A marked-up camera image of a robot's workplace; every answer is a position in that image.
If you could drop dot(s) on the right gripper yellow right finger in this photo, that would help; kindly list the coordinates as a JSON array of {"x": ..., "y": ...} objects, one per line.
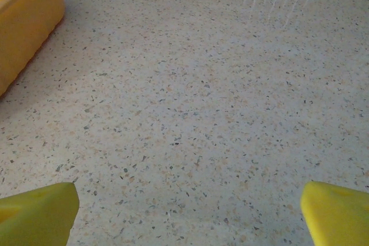
[{"x": 337, "y": 217}]

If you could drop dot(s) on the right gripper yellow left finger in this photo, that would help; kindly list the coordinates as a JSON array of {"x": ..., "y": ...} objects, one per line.
[{"x": 34, "y": 217}]

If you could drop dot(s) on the yellow plastic container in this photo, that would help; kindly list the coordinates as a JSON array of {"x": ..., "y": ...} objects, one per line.
[{"x": 26, "y": 21}]

